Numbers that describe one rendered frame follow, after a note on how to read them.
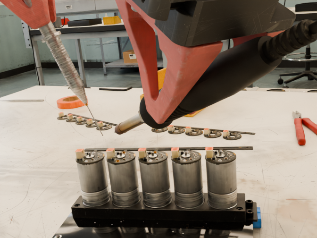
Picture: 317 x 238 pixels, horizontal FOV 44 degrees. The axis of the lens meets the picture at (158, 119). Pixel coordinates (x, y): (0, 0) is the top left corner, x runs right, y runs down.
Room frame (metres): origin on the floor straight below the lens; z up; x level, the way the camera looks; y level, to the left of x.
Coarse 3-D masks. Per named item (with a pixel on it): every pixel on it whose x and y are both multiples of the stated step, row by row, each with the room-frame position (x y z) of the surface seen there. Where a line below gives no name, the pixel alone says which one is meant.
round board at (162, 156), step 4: (148, 152) 0.31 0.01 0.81; (160, 152) 0.31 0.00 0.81; (164, 152) 0.31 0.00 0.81; (148, 156) 0.31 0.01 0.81; (160, 156) 0.30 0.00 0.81; (164, 156) 0.30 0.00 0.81; (140, 160) 0.30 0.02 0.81; (144, 160) 0.30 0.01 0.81; (148, 160) 0.30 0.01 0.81; (152, 160) 0.30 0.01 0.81; (156, 160) 0.30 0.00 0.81; (160, 160) 0.30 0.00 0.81; (164, 160) 0.30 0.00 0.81
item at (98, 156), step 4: (88, 152) 0.32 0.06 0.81; (96, 152) 0.33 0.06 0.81; (100, 152) 0.33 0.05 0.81; (84, 156) 0.32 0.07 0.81; (96, 156) 0.32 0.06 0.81; (100, 156) 0.32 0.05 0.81; (104, 156) 0.32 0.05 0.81; (76, 160) 0.31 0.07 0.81; (80, 160) 0.31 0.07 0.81; (84, 160) 0.31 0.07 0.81; (88, 160) 0.31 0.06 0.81; (92, 160) 0.31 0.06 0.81; (96, 160) 0.31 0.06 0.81; (100, 160) 0.31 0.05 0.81
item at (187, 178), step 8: (200, 160) 0.29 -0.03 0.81; (176, 168) 0.29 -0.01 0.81; (184, 168) 0.29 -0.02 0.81; (192, 168) 0.29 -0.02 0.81; (200, 168) 0.29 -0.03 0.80; (176, 176) 0.29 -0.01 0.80; (184, 176) 0.29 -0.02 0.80; (192, 176) 0.29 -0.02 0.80; (200, 176) 0.29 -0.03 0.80; (176, 184) 0.29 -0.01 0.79; (184, 184) 0.29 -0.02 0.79; (192, 184) 0.29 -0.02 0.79; (200, 184) 0.29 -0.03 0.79; (176, 192) 0.29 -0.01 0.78; (184, 192) 0.29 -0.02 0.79; (192, 192) 0.29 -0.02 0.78; (200, 192) 0.29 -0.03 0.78; (176, 200) 0.29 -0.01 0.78; (184, 200) 0.29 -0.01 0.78; (192, 200) 0.29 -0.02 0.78; (200, 200) 0.29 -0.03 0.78; (184, 208) 0.29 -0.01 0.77
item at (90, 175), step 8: (104, 160) 0.32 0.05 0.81; (80, 168) 0.31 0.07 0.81; (88, 168) 0.31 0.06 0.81; (96, 168) 0.31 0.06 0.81; (104, 168) 0.31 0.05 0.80; (80, 176) 0.31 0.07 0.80; (88, 176) 0.31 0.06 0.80; (96, 176) 0.31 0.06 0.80; (104, 176) 0.31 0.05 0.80; (80, 184) 0.31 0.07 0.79; (88, 184) 0.31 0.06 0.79; (96, 184) 0.31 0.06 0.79; (104, 184) 0.31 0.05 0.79; (88, 192) 0.31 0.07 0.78; (96, 192) 0.31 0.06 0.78; (104, 192) 0.31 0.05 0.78; (88, 200) 0.31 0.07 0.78; (96, 200) 0.31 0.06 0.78; (104, 200) 0.31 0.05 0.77
